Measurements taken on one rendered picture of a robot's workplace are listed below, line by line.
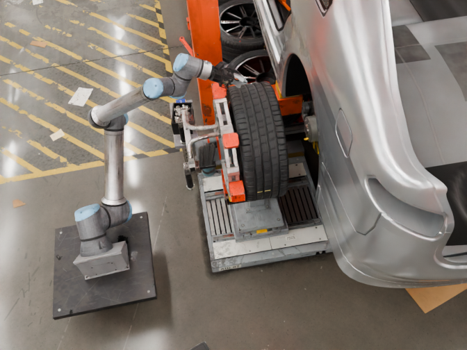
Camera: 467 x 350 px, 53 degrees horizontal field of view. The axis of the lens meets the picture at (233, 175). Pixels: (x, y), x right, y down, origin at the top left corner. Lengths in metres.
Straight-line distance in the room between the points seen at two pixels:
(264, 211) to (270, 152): 0.85
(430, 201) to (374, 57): 0.57
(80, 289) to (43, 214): 0.93
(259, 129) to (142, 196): 1.48
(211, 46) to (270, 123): 0.64
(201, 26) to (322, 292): 1.80
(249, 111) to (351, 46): 0.70
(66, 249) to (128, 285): 0.49
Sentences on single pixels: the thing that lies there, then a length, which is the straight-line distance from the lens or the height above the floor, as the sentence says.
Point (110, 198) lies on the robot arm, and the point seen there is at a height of 0.59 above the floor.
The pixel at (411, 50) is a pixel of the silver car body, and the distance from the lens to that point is 3.07.
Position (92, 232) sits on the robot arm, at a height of 0.57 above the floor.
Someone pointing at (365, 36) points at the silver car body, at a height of 1.76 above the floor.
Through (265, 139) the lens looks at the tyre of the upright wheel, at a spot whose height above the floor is 1.11.
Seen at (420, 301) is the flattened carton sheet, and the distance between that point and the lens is 3.26.
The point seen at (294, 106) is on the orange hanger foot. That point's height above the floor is 0.60.
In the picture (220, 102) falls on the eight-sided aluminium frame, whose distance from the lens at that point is 2.51.
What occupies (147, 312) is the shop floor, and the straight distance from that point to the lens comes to 3.14.
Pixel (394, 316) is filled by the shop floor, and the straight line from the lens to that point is 3.18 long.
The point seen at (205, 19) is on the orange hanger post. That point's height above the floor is 1.38.
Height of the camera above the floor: 2.89
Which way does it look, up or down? 54 degrees down
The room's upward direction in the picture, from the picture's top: 4 degrees counter-clockwise
